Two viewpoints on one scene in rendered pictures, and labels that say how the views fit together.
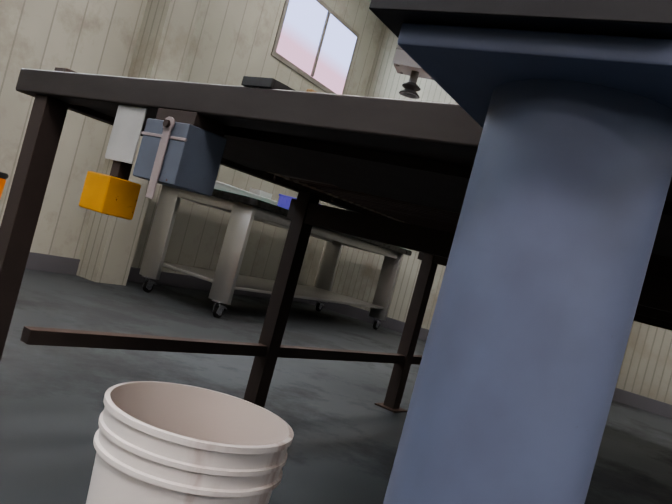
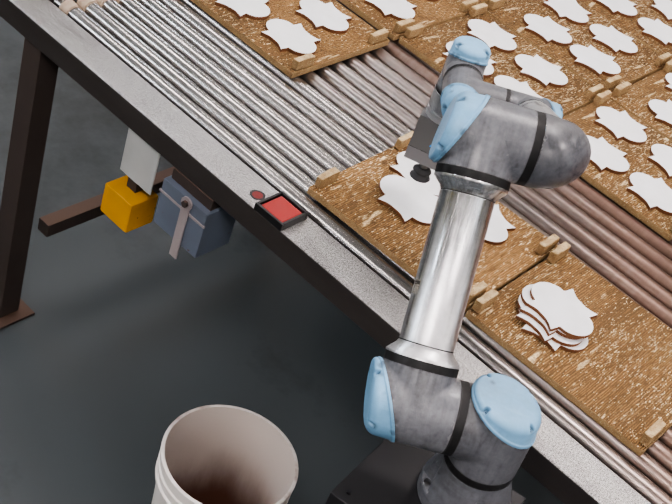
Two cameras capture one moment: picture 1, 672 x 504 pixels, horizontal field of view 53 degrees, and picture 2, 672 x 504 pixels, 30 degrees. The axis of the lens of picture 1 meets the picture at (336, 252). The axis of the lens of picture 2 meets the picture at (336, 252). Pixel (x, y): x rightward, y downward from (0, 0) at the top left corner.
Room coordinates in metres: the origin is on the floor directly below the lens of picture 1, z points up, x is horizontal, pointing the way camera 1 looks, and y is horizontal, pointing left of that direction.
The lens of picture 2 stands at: (-0.71, 0.32, 2.41)
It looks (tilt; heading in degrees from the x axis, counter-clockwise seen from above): 38 degrees down; 352
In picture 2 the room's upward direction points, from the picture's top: 20 degrees clockwise
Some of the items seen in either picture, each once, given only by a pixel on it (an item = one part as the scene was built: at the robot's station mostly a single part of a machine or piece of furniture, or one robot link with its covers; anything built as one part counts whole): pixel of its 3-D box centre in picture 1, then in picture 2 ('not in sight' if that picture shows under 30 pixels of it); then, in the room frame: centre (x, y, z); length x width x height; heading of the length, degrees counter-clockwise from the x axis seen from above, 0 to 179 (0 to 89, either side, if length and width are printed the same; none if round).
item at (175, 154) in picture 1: (176, 158); (194, 213); (1.35, 0.35, 0.77); 0.14 x 0.11 x 0.18; 53
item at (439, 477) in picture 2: not in sight; (472, 476); (0.62, -0.19, 0.99); 0.15 x 0.15 x 0.10
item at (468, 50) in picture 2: not in sight; (463, 69); (1.35, -0.06, 1.27); 0.09 x 0.08 x 0.11; 179
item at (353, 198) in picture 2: not in sight; (434, 219); (1.34, -0.12, 0.93); 0.41 x 0.35 x 0.02; 54
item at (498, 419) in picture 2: not in sight; (492, 425); (0.63, -0.18, 1.10); 0.13 x 0.12 x 0.14; 89
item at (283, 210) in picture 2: not in sight; (281, 211); (1.23, 0.19, 0.92); 0.06 x 0.06 x 0.01; 53
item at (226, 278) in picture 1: (294, 259); not in sight; (6.08, 0.35, 0.51); 2.82 x 1.11 x 1.03; 150
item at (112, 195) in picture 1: (119, 160); (135, 175); (1.45, 0.50, 0.74); 0.09 x 0.08 x 0.24; 53
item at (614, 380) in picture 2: not in sight; (598, 344); (1.10, -0.46, 0.93); 0.41 x 0.35 x 0.02; 54
